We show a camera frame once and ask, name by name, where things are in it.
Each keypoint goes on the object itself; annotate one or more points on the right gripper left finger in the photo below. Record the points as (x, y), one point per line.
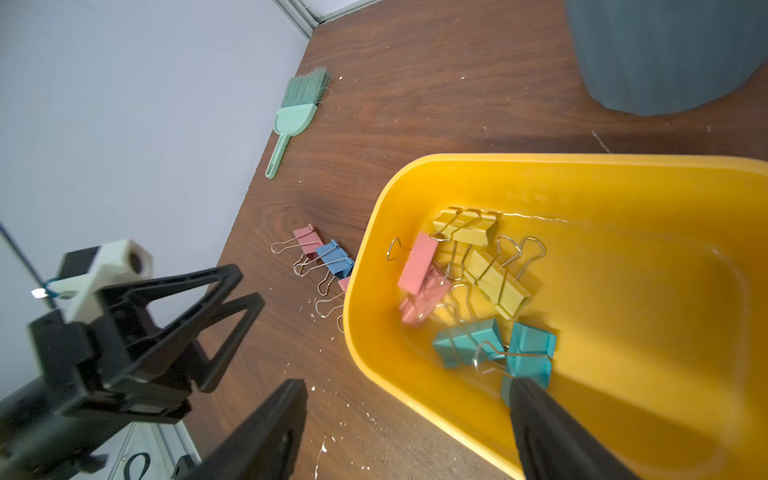
(265, 445)

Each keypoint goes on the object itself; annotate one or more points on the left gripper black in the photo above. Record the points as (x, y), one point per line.
(141, 359)

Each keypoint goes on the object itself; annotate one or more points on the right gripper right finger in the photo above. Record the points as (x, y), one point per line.
(551, 444)

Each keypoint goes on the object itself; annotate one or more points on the yellow binder clip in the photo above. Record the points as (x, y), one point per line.
(489, 272)
(465, 225)

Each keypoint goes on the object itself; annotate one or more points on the yellow plastic storage box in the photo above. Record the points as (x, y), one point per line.
(651, 271)

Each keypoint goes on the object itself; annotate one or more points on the blue binder clip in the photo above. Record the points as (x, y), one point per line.
(331, 257)

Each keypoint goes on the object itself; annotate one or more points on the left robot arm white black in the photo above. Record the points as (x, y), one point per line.
(37, 442)

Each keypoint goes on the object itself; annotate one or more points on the teal binder clip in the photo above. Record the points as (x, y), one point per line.
(469, 344)
(528, 355)

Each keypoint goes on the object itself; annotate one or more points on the green hand brush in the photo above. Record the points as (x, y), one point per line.
(298, 108)

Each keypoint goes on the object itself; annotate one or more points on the potted plant blue-grey pot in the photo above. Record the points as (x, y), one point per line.
(652, 58)

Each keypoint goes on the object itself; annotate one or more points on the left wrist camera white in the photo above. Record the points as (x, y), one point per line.
(83, 272)

